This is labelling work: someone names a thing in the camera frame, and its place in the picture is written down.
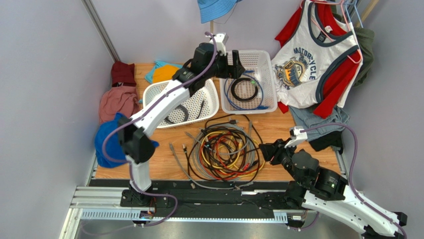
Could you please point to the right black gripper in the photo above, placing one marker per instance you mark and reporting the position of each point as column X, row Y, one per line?
column 276, row 151

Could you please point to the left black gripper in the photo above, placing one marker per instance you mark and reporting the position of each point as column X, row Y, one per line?
column 230, row 71

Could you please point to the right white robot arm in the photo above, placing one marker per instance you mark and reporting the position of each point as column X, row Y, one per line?
column 327, row 192

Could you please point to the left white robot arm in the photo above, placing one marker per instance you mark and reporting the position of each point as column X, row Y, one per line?
column 183, row 85

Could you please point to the white rectangular perforated basket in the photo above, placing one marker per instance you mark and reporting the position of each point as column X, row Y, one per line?
column 254, row 92

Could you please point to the white oval perforated basket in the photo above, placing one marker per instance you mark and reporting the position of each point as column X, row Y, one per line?
column 201, row 106

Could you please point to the denim jeans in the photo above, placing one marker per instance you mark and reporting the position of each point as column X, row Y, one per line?
column 307, row 119

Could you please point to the white motorcycle tank top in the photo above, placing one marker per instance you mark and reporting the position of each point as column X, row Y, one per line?
column 308, row 66

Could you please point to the blue bucket hat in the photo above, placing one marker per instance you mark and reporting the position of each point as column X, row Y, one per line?
column 211, row 10

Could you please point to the black garment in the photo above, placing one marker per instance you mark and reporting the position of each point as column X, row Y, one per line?
column 332, row 139

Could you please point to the orange cloth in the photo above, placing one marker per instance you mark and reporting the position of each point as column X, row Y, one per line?
column 164, row 73

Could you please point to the teal cloth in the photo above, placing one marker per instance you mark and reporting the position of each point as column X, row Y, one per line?
column 157, row 64

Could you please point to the red shirt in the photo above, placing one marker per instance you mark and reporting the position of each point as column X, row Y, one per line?
column 338, row 79

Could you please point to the dark red cloth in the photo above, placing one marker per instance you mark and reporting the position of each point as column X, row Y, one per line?
column 123, row 74

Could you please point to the pink cloth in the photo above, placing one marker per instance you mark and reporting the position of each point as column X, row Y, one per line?
column 122, row 99

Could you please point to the pink clothes hanger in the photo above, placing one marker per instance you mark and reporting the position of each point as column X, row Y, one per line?
column 348, row 23

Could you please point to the olive green garment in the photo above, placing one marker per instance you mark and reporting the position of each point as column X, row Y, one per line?
column 365, row 38

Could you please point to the blue cloth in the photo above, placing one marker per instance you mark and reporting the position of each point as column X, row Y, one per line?
column 107, row 142

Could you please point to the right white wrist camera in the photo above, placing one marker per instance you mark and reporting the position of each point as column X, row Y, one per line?
column 297, row 136

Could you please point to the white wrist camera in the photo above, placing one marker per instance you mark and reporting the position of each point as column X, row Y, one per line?
column 297, row 136
column 220, row 40

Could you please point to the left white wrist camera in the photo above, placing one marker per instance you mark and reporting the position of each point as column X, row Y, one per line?
column 220, row 40

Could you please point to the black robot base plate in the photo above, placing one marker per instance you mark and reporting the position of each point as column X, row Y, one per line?
column 214, row 199

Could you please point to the aluminium frame post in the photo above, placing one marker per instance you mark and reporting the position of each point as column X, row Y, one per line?
column 95, row 17

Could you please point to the white slotted cable duct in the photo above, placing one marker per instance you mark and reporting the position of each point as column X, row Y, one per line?
column 141, row 216

